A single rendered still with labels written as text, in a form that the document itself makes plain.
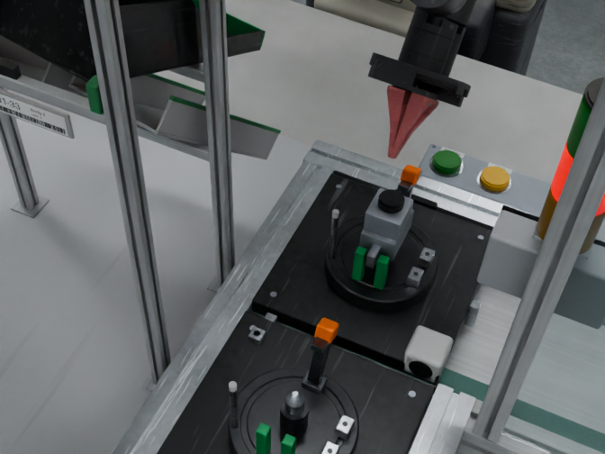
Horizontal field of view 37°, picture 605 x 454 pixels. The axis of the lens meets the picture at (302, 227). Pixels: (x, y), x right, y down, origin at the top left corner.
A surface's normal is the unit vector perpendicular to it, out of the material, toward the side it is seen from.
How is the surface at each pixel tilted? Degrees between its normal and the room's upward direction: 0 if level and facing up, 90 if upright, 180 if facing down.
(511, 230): 0
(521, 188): 0
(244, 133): 90
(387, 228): 90
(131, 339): 0
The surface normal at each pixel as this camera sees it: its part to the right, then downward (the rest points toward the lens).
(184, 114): 0.82, 0.45
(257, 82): 0.04, -0.65
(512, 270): -0.42, 0.68
